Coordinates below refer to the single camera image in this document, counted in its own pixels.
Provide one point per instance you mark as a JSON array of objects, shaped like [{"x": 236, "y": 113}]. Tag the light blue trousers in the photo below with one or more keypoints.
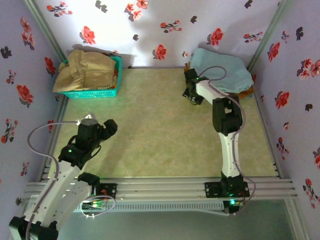
[{"x": 235, "y": 62}]

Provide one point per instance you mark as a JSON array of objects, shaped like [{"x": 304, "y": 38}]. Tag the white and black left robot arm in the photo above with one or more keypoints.
[{"x": 57, "y": 190}]

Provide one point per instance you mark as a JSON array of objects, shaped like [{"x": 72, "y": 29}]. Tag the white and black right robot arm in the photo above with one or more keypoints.
[{"x": 228, "y": 155}]

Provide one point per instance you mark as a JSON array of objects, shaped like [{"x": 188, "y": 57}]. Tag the brown folded trousers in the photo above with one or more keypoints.
[{"x": 243, "y": 95}]

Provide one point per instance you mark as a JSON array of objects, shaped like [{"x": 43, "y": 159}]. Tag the beige trousers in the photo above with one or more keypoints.
[{"x": 85, "y": 70}]

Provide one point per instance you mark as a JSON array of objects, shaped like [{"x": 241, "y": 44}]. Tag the teal plastic basket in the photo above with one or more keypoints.
[{"x": 100, "y": 94}]

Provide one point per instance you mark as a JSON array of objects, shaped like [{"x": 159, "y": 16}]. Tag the small circuit board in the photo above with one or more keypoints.
[
  {"x": 95, "y": 205},
  {"x": 235, "y": 203}
]

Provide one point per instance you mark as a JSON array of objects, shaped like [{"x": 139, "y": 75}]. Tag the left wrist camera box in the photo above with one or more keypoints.
[{"x": 87, "y": 121}]

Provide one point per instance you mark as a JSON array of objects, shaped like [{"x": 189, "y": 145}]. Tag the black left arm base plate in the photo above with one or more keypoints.
[{"x": 108, "y": 191}]

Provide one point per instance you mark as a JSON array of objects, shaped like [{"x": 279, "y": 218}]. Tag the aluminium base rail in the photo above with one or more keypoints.
[{"x": 160, "y": 188}]

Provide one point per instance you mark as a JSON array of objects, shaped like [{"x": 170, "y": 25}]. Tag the aluminium corner post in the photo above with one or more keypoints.
[
  {"x": 271, "y": 30},
  {"x": 45, "y": 30}
]

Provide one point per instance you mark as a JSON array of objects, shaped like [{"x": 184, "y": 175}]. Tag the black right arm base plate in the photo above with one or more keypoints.
[{"x": 212, "y": 190}]

